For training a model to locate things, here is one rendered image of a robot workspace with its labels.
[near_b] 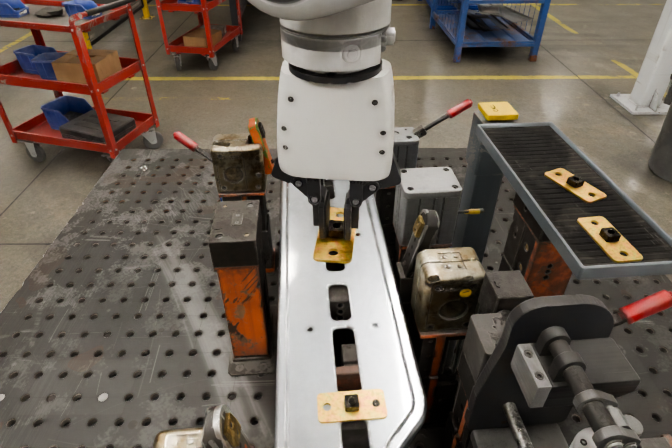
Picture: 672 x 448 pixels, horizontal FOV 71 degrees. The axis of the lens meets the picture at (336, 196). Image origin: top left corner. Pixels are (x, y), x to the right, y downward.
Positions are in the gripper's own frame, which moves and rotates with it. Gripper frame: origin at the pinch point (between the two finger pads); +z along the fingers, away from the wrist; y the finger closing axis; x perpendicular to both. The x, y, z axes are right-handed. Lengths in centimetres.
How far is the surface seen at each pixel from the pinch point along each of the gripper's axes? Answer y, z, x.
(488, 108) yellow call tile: -24, 10, -50
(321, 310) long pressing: 3.5, 25.9, -10.3
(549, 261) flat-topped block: -30.6, 21.7, -20.0
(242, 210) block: 20.7, 22.9, -29.6
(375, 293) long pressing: -4.3, 26.0, -14.6
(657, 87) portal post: -207, 108, -325
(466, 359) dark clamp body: -16.7, 24.9, -3.2
